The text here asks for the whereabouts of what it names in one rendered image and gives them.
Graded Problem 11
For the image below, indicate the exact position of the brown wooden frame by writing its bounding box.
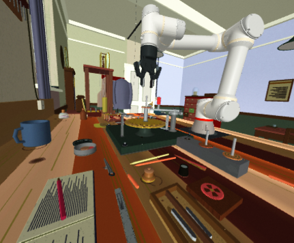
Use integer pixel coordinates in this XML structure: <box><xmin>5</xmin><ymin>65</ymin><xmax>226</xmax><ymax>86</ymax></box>
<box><xmin>83</xmin><ymin>64</ymin><xmax>115</xmax><ymax>114</ymax></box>

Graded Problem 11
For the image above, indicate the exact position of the grey spindle post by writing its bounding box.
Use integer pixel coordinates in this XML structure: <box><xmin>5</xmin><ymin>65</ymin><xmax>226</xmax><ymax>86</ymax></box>
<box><xmin>141</xmin><ymin>95</ymin><xmax>153</xmax><ymax>122</ymax></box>

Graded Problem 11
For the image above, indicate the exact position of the grey blank stand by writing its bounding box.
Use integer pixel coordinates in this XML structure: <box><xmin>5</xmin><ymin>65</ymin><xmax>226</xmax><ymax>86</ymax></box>
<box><xmin>176</xmin><ymin>134</ymin><xmax>250</xmax><ymax>179</ymax></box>

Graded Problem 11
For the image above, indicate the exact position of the brown low cabinet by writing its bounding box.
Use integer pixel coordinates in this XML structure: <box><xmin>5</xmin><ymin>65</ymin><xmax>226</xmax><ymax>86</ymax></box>
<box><xmin>254</xmin><ymin>125</ymin><xmax>294</xmax><ymax>148</ymax></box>

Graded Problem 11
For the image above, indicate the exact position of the orange pencil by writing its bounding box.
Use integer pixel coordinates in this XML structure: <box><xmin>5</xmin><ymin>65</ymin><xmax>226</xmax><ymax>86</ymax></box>
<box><xmin>135</xmin><ymin>156</ymin><xmax>177</xmax><ymax>167</ymax></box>

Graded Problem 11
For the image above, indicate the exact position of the grey cutter frame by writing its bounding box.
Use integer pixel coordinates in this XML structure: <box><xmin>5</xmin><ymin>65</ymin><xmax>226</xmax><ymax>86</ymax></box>
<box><xmin>153</xmin><ymin>108</ymin><xmax>181</xmax><ymax>133</ymax></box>

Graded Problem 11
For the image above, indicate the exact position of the blue curtain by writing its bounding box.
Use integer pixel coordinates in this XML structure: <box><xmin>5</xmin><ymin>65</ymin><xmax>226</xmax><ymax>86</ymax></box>
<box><xmin>28</xmin><ymin>0</ymin><xmax>52</xmax><ymax>100</ymax></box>

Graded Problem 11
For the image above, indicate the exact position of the open ruled notebook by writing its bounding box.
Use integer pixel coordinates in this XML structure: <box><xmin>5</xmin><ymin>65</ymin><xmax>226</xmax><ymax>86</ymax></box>
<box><xmin>16</xmin><ymin>169</ymin><xmax>97</xmax><ymax>243</ymax></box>

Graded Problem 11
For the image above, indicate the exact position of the white door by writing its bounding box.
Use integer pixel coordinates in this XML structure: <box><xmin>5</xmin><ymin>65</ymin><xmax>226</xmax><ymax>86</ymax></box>
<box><xmin>123</xmin><ymin>63</ymin><xmax>158</xmax><ymax>109</ymax></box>

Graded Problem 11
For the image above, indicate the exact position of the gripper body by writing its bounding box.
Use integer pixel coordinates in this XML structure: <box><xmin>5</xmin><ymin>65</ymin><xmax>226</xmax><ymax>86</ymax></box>
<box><xmin>138</xmin><ymin>44</ymin><xmax>160</xmax><ymax>74</ymax></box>

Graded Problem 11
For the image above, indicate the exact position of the yellow pencil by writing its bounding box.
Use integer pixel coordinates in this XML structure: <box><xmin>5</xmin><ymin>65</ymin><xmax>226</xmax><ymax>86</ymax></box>
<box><xmin>129</xmin><ymin>153</ymin><xmax>170</xmax><ymax>166</ymax></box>

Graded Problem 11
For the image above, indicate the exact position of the grey small tool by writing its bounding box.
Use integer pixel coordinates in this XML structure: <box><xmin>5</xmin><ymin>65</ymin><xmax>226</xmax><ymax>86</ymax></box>
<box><xmin>103</xmin><ymin>158</ymin><xmax>115</xmax><ymax>177</ymax></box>

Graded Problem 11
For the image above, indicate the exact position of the steel ruler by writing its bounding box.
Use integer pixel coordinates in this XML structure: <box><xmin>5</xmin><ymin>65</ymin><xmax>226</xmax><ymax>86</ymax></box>
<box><xmin>114</xmin><ymin>187</ymin><xmax>138</xmax><ymax>243</ymax></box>

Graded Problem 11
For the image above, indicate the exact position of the red drawer cabinet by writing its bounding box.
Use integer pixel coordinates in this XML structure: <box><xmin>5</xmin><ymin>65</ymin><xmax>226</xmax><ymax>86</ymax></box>
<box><xmin>183</xmin><ymin>94</ymin><xmax>222</xmax><ymax>128</ymax></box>

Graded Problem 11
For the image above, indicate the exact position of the brown wooden block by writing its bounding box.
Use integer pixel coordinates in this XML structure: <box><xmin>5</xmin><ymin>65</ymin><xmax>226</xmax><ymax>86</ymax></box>
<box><xmin>186</xmin><ymin>175</ymin><xmax>244</xmax><ymax>221</ymax></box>

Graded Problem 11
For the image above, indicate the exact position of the tall wooden clock case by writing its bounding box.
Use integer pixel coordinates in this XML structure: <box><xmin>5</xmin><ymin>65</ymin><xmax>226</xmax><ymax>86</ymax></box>
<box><xmin>63</xmin><ymin>66</ymin><xmax>76</xmax><ymax>113</ymax></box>

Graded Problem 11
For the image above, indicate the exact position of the brass index plate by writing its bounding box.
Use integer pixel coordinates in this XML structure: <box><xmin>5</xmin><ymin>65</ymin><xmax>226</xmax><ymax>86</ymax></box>
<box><xmin>124</xmin><ymin>117</ymin><xmax>167</xmax><ymax>130</ymax></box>

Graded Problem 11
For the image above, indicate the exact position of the red thin rod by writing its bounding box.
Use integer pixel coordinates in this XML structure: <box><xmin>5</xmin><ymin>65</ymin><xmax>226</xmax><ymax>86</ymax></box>
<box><xmin>174</xmin><ymin>154</ymin><xmax>207</xmax><ymax>171</ymax></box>

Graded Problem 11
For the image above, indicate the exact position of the red pencil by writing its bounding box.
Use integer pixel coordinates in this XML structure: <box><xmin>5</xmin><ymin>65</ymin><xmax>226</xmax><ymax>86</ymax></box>
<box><xmin>56</xmin><ymin>177</ymin><xmax>68</xmax><ymax>221</ymax></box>

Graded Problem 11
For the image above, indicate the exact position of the grey index lock post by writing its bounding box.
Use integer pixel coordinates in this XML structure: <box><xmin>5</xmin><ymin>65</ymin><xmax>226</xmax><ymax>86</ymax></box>
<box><xmin>119</xmin><ymin>113</ymin><xmax>128</xmax><ymax>138</ymax></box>

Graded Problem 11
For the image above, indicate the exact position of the framed wall notice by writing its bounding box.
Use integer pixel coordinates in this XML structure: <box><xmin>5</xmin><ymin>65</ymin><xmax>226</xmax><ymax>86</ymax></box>
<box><xmin>265</xmin><ymin>78</ymin><xmax>294</xmax><ymax>102</ymax></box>

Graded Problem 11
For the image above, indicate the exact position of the green pendant lamp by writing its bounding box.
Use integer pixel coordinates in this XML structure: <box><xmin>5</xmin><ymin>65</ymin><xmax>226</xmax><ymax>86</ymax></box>
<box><xmin>277</xmin><ymin>0</ymin><xmax>294</xmax><ymax>52</ymax></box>

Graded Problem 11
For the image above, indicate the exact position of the orange stick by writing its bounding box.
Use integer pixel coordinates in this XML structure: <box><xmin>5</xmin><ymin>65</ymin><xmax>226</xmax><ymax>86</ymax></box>
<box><xmin>126</xmin><ymin>173</ymin><xmax>140</xmax><ymax>190</ymax></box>

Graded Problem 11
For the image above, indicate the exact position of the black cap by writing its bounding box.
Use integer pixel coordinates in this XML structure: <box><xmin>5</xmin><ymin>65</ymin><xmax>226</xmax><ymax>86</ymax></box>
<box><xmin>178</xmin><ymin>164</ymin><xmax>190</xmax><ymax>177</ymax></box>

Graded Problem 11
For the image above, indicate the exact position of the red gear wheel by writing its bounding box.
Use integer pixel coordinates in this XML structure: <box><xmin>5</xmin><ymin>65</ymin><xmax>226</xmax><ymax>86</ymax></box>
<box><xmin>200</xmin><ymin>182</ymin><xmax>225</xmax><ymax>201</ymax></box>

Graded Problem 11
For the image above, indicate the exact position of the wooden tray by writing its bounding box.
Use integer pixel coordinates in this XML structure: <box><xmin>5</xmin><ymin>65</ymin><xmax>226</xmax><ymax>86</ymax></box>
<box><xmin>149</xmin><ymin>182</ymin><xmax>242</xmax><ymax>243</ymax></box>

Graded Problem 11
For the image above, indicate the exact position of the grey file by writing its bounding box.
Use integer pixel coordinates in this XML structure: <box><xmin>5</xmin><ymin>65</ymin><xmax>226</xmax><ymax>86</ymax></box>
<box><xmin>170</xmin><ymin>208</ymin><xmax>197</xmax><ymax>242</ymax></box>
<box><xmin>185</xmin><ymin>206</ymin><xmax>214</xmax><ymax>240</ymax></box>

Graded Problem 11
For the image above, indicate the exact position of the blue mug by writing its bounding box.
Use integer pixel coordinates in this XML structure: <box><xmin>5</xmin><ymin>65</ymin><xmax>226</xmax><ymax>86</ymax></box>
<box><xmin>12</xmin><ymin>119</ymin><xmax>53</xmax><ymax>148</ymax></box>

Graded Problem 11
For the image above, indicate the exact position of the wooden brass knob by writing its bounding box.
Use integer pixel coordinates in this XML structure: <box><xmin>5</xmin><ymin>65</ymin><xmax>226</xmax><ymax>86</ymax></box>
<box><xmin>141</xmin><ymin>167</ymin><xmax>156</xmax><ymax>184</ymax></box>

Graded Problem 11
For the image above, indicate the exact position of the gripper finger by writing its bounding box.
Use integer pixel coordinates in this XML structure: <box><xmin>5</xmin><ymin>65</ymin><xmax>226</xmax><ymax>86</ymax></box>
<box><xmin>149</xmin><ymin>66</ymin><xmax>162</xmax><ymax>89</ymax></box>
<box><xmin>133</xmin><ymin>60</ymin><xmax>146</xmax><ymax>87</ymax></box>

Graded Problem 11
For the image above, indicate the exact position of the dark green engine base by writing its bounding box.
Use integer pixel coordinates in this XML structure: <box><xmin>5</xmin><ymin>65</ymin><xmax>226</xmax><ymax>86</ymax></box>
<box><xmin>105</xmin><ymin>120</ymin><xmax>194</xmax><ymax>156</ymax></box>

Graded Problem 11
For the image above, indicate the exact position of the grey round tin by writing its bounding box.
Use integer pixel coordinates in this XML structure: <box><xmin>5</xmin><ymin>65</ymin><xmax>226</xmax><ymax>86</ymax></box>
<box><xmin>72</xmin><ymin>139</ymin><xmax>98</xmax><ymax>157</ymax></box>

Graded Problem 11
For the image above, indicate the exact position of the gold framed picture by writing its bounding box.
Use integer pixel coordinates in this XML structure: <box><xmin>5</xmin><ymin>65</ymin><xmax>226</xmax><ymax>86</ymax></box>
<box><xmin>100</xmin><ymin>52</ymin><xmax>111</xmax><ymax>69</ymax></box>

